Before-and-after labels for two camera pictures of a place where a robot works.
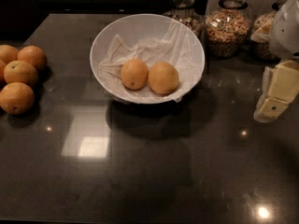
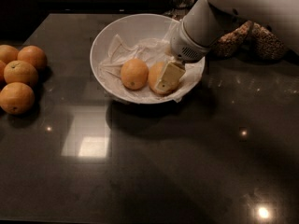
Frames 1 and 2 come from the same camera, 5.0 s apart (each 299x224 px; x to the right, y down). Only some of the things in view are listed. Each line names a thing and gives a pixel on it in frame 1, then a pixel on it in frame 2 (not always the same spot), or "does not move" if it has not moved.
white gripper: x=286 y=32 -> x=186 y=46
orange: x=17 y=98 does not move
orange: x=163 y=77 does not move
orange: x=134 y=74 does not move
